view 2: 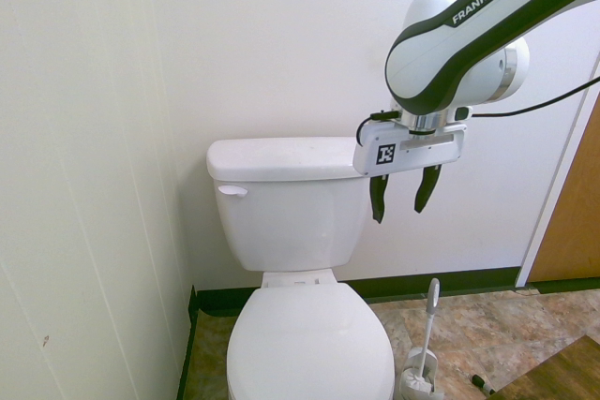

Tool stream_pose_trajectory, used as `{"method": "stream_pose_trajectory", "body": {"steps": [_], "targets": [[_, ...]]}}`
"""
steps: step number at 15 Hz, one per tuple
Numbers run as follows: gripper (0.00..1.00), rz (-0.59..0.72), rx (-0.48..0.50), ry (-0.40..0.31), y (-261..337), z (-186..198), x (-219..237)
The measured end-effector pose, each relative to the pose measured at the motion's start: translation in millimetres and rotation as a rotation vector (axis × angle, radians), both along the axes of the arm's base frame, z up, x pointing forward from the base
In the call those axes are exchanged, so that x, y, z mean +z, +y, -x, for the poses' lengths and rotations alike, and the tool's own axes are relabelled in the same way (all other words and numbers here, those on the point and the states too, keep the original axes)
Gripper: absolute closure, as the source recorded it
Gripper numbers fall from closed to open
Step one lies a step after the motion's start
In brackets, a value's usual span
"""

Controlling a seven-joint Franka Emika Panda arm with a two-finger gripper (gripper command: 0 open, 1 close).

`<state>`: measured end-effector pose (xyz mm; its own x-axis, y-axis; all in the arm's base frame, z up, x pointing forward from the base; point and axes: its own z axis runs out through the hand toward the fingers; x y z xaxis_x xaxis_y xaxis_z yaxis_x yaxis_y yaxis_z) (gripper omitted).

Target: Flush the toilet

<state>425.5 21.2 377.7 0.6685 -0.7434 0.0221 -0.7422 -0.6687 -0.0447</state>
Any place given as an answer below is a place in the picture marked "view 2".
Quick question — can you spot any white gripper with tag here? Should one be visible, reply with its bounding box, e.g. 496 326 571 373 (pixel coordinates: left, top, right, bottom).
352 119 469 224

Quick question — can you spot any white toilet tank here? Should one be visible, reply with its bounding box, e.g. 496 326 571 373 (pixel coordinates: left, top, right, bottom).
214 173 372 274

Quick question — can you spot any white toilet tank lid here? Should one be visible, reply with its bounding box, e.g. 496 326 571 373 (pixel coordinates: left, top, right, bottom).
206 136 368 183

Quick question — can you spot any white toilet brush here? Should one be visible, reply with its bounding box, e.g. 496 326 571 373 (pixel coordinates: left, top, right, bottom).
408 277 443 386

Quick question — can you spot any white flush lever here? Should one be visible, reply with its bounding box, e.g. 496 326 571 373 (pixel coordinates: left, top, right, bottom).
216 184 249 200

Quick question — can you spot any white toilet seat lid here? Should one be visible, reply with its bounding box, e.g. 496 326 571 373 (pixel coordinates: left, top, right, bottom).
226 285 398 400

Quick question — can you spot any white toilet brush holder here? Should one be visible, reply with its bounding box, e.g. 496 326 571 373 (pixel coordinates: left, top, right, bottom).
397 347 446 400

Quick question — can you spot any black baseboard beside toilet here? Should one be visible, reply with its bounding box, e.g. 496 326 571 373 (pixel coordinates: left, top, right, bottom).
176 283 202 400

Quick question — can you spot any black baseboard behind tank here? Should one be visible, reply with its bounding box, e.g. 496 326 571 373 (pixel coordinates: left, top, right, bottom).
194 274 522 318

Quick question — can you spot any brown wooden door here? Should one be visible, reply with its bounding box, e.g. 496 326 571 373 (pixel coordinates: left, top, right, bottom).
533 89 600 285

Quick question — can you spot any dark wooden table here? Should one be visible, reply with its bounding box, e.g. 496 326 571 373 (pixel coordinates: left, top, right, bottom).
502 331 600 400

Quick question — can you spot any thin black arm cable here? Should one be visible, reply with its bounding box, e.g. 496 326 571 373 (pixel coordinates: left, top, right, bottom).
468 77 600 119

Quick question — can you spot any white door frame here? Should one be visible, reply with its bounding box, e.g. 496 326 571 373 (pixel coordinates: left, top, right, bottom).
514 56 600 289

